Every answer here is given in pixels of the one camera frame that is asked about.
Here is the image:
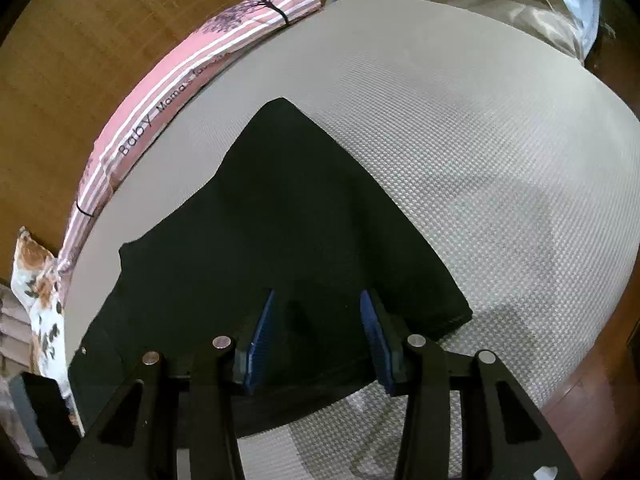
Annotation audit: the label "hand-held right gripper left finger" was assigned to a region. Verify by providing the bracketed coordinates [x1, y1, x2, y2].
[62, 287, 278, 480]

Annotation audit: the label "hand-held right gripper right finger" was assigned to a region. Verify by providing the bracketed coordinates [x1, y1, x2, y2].
[360, 288, 583, 480]

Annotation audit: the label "black pants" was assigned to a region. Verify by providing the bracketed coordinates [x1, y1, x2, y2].
[67, 97, 473, 438]

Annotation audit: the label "white floral pillow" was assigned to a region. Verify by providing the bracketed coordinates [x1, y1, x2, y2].
[10, 226, 83, 436]

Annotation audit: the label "grey textured bed mat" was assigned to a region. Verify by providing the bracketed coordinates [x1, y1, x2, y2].
[62, 0, 640, 480]

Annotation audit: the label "pink striped pillow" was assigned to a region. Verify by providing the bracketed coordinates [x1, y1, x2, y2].
[55, 0, 322, 281]

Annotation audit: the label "wooden headboard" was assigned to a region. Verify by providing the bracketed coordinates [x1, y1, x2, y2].
[0, 0, 361, 281]

